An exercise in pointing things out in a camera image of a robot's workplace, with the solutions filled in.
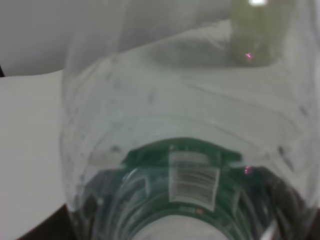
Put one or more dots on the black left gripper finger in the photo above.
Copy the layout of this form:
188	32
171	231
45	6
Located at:
56	227

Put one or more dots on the pale yellow plastic cup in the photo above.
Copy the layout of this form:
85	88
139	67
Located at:
258	29

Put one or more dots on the clear plastic water bottle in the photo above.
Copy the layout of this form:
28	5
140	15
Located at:
164	136

